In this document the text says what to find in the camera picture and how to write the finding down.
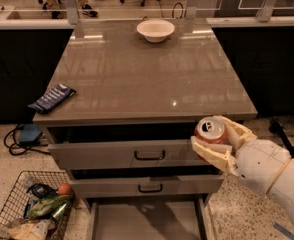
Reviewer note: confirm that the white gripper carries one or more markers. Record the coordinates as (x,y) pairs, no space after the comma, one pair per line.
(261,165)

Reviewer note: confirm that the blue snack bag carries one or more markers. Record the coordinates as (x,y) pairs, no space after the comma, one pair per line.
(52,98)

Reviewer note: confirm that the grey top drawer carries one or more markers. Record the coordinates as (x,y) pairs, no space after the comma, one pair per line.
(124,146)

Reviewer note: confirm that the person legs in background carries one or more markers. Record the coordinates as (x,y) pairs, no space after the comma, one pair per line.
(86,8)

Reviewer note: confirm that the white ceramic bowl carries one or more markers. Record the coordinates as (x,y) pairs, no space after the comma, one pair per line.
(155,30)

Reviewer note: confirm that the yellow snack packet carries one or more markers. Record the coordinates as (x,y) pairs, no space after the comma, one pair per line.
(32,230)

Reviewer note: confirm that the grey bottom drawer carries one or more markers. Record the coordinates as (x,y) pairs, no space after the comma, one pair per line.
(150,219)

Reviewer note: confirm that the grey middle drawer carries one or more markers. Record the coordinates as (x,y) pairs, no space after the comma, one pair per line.
(114,183)

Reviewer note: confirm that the black rolling cart frame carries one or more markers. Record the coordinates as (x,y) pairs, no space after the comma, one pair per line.
(283,126)

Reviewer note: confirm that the green chip bag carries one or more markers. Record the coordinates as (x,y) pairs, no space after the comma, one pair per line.
(46,206)

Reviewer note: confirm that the red coke can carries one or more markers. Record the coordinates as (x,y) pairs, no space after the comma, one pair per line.
(211,130)

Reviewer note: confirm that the black wire basket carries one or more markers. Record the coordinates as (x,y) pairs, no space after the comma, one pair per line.
(21,198)

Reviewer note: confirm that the grey drawer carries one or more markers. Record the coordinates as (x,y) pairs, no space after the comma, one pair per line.
(114,183)
(150,219)
(124,146)

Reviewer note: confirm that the blue foot pedal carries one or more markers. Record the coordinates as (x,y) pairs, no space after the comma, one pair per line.
(30,134)

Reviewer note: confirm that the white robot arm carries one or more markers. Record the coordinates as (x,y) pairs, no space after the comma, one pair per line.
(282,190)

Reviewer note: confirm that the orange fruit in basket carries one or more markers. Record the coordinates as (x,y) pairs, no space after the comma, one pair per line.
(64,189)

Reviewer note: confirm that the grey cabinet counter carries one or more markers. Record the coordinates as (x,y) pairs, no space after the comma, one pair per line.
(120,77)

